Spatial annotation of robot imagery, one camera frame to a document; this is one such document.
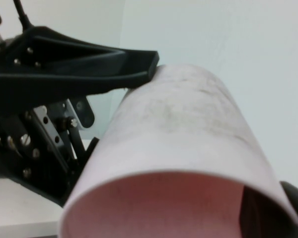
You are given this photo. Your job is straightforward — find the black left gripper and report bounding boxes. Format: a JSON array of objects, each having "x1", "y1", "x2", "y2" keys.
[{"x1": 0, "y1": 96, "x2": 100, "y2": 207}]

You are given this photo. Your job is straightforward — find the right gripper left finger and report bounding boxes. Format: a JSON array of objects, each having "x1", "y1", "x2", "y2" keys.
[{"x1": 239, "y1": 185, "x2": 267, "y2": 238}]

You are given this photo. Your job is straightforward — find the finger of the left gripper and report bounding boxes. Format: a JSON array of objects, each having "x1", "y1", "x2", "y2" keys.
[{"x1": 0, "y1": 26, "x2": 160, "y2": 100}]

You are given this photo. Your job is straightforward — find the pink plastic cup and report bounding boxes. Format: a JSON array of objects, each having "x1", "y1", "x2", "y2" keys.
[{"x1": 58, "y1": 63, "x2": 298, "y2": 238}]

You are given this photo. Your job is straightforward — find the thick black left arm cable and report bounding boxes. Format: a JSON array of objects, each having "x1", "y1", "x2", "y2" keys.
[{"x1": 12, "y1": 0, "x2": 32, "y2": 28}]

